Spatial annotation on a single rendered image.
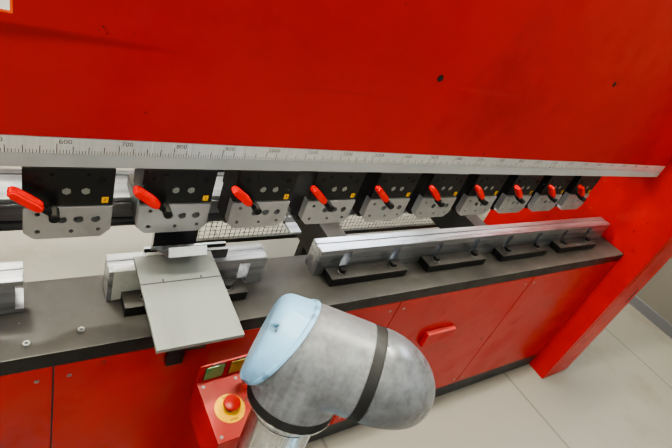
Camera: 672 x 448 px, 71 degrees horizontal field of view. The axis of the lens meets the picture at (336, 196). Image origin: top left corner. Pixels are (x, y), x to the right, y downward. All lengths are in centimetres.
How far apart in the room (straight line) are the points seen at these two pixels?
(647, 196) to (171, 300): 220
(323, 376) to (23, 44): 65
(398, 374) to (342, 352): 7
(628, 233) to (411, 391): 220
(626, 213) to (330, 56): 199
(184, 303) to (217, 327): 9
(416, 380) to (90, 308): 84
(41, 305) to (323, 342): 82
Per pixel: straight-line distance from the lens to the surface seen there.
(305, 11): 94
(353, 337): 56
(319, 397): 57
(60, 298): 126
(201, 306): 109
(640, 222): 267
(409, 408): 59
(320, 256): 139
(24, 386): 124
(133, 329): 120
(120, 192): 139
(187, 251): 111
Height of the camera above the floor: 180
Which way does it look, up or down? 30 degrees down
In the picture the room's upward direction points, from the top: 22 degrees clockwise
